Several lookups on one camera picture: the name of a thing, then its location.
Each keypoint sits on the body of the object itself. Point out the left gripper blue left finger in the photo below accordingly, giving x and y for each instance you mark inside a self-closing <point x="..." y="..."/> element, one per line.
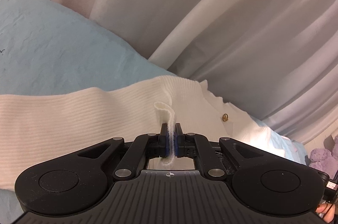
<point x="152" y="145"/>

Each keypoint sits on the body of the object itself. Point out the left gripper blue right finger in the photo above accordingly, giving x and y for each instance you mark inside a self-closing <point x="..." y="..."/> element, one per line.
<point x="191" y="145"/>

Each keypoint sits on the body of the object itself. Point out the white ribbed knit sweater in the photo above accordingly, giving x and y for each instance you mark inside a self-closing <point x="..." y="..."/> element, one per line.
<point x="35" y="129"/>

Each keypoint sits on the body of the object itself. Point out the person's right hand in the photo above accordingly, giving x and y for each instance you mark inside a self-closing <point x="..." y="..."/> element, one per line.
<point x="327" y="212"/>

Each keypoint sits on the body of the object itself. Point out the purple teddy bear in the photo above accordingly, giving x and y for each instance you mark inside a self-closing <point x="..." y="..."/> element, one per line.
<point x="325" y="160"/>

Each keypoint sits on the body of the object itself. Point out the white curtain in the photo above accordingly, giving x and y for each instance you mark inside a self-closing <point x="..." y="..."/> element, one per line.
<point x="275" y="59"/>

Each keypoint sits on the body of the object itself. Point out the light blue printed bedsheet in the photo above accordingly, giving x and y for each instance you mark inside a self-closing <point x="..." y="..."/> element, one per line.
<point x="48" y="50"/>

